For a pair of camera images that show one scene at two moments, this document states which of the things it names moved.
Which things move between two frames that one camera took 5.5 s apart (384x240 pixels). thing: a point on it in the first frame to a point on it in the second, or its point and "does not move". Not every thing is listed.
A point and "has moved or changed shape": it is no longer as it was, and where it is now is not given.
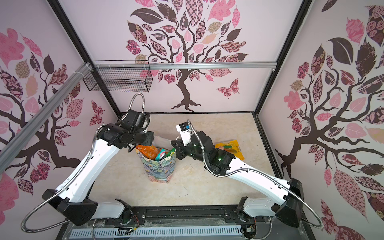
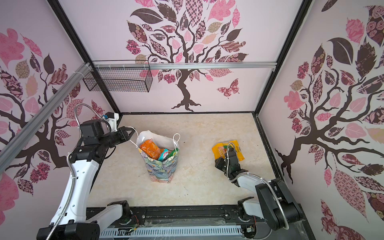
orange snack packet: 150,151 has moved or changed shape
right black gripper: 178,143 to 219,163
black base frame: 198,216 does not move
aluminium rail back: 186,65 does not move
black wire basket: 124,75 does not move
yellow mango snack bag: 233,147 does not move
